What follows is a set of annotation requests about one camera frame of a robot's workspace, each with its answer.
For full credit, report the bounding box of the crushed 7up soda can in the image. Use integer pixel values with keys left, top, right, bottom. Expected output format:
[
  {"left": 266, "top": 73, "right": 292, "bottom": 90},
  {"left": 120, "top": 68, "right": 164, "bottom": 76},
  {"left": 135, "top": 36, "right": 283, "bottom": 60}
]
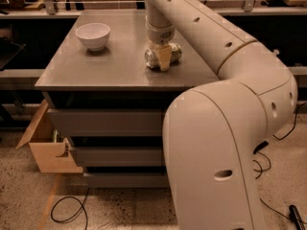
[{"left": 145, "top": 43, "right": 182, "bottom": 71}]

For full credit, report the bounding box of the black power strip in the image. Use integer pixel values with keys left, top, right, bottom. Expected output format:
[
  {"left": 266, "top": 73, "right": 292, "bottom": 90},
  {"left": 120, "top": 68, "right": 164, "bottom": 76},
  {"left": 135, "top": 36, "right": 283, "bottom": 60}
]
[{"left": 289, "top": 205, "right": 306, "bottom": 230}]

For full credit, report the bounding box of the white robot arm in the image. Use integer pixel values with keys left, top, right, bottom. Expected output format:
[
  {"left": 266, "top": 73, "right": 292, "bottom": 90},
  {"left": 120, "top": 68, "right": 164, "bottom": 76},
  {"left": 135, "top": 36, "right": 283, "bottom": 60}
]
[{"left": 147, "top": 0, "right": 297, "bottom": 230}]

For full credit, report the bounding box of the black cable on right floor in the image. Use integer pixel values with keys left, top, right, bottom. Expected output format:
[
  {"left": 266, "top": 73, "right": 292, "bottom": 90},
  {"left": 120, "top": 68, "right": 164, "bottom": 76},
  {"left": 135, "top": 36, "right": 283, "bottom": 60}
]
[{"left": 252, "top": 101, "right": 307, "bottom": 225}]

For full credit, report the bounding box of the black cable loop left floor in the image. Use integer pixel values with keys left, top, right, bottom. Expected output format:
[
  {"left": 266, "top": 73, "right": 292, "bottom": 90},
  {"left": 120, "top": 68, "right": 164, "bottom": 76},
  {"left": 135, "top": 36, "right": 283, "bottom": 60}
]
[{"left": 50, "top": 187, "right": 91, "bottom": 230}]

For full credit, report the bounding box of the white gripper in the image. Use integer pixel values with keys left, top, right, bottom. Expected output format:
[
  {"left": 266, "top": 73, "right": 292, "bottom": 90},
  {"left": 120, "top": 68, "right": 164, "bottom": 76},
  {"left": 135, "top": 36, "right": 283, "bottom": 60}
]
[{"left": 146, "top": 22, "right": 175, "bottom": 71}]

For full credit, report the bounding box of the black power adapter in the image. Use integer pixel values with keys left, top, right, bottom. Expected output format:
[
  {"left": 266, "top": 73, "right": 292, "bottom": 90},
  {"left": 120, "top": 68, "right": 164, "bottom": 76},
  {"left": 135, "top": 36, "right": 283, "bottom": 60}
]
[{"left": 253, "top": 141, "right": 269, "bottom": 154}]

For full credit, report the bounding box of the grey drawer cabinet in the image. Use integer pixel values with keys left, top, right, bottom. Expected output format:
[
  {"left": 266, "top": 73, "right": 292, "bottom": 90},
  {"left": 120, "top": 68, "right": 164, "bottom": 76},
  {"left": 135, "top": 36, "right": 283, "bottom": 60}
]
[{"left": 35, "top": 10, "right": 217, "bottom": 188}]

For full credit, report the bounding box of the open cardboard box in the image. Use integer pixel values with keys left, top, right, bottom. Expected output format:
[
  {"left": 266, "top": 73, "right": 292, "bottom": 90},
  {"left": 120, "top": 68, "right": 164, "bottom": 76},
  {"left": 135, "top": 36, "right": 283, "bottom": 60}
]
[{"left": 16, "top": 101, "right": 83, "bottom": 173}]

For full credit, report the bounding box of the white ceramic bowl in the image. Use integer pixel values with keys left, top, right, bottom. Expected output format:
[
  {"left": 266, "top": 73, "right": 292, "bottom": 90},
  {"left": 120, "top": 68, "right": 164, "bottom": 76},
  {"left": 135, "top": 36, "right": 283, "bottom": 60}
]
[{"left": 75, "top": 23, "right": 110, "bottom": 51}]

